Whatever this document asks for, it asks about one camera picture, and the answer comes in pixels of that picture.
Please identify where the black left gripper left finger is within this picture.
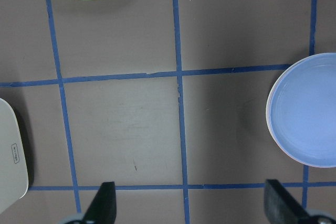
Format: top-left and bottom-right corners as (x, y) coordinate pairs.
(81, 182), (116, 224)

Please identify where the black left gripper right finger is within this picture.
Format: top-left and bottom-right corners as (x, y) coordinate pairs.
(264, 179), (310, 224)

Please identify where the blue plate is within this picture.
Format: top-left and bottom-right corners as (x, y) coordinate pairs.
(266, 53), (335, 168)

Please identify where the white toaster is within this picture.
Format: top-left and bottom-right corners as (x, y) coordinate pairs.
(1, 99), (29, 212)

